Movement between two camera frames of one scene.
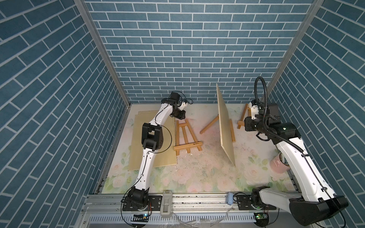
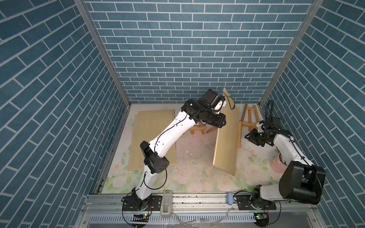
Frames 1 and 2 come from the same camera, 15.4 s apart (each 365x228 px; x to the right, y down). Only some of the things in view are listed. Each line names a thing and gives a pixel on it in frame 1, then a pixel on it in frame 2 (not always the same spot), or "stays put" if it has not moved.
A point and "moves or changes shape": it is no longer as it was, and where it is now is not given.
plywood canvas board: (226, 142) moves or changes shape
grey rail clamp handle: (166, 207) stays put
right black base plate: (244, 203) stays put
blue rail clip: (230, 198) stays put
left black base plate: (155, 204) stays put
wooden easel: (188, 146) to (198, 128)
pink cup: (276, 165) stays put
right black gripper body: (253, 125) to (257, 138)
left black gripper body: (177, 113) to (215, 119)
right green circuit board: (261, 215) stays put
